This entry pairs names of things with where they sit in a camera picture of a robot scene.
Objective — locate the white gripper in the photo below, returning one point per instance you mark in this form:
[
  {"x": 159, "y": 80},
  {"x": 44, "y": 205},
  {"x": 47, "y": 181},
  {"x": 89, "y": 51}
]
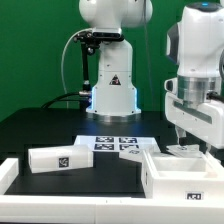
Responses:
[{"x": 192, "y": 105}]

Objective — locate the white cabinet door with knob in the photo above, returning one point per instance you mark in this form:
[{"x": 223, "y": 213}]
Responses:
[{"x": 187, "y": 151}]

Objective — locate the white cabinet body box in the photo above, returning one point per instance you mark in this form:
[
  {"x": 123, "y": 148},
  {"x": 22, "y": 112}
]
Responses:
[{"x": 182, "y": 178}]

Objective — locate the white cabinet door panel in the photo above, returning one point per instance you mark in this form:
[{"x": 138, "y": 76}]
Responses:
[{"x": 133, "y": 154}]

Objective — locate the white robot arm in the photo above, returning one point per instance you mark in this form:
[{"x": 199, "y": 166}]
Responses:
[{"x": 142, "y": 65}]

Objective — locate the white long cabinet block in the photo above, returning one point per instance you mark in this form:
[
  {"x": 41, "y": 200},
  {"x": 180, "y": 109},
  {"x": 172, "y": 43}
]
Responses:
[{"x": 60, "y": 158}]

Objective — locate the white base tag sheet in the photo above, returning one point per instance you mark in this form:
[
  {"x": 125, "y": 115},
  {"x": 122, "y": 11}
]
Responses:
[{"x": 116, "y": 143}]

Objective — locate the white left fence rail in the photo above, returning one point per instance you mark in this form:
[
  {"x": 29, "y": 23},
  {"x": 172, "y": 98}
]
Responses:
[{"x": 9, "y": 170}]

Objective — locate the white fence rail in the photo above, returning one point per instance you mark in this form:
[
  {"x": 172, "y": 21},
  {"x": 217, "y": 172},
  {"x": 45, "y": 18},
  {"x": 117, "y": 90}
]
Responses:
[
  {"x": 90, "y": 210},
  {"x": 9, "y": 170}
]

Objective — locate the white front fence rail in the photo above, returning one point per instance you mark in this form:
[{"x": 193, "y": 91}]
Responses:
[{"x": 90, "y": 210}]

